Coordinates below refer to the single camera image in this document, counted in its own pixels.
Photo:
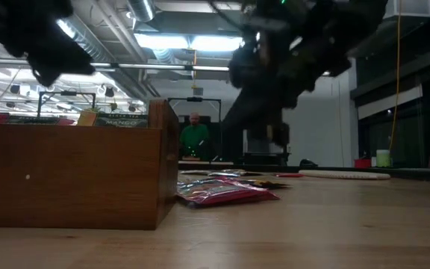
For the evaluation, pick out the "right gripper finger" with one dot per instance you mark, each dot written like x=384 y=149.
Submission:
x=252 y=112

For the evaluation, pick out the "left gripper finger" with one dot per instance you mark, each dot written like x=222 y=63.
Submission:
x=78 y=61

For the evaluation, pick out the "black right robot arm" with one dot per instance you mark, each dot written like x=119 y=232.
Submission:
x=334 y=33

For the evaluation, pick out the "wooden tea organizer box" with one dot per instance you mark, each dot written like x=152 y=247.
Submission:
x=73 y=175

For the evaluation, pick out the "black low table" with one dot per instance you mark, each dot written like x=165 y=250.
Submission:
x=265 y=158

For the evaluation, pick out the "person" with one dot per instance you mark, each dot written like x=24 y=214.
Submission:
x=194 y=138

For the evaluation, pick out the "long ceiling light bar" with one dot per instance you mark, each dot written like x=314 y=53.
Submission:
x=162 y=66

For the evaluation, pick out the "round woven white mat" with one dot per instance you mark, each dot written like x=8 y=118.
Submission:
x=343 y=175

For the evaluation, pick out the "red container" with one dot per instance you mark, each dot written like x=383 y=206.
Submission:
x=362 y=163

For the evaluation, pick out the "pale green cup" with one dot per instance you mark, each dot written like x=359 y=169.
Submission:
x=383 y=158

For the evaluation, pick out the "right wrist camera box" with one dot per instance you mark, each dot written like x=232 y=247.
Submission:
x=248 y=67

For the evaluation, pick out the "silver round air duct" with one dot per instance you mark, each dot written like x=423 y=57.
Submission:
x=142 y=9

